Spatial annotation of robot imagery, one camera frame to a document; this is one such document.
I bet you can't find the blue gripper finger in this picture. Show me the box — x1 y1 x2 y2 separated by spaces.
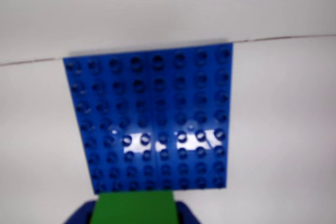
174 200 201 224
62 199 98 224

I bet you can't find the green 2x2 block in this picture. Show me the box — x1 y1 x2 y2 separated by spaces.
89 191 180 224

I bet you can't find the blue 8x8 stud plate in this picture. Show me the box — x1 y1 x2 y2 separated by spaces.
62 42 234 193

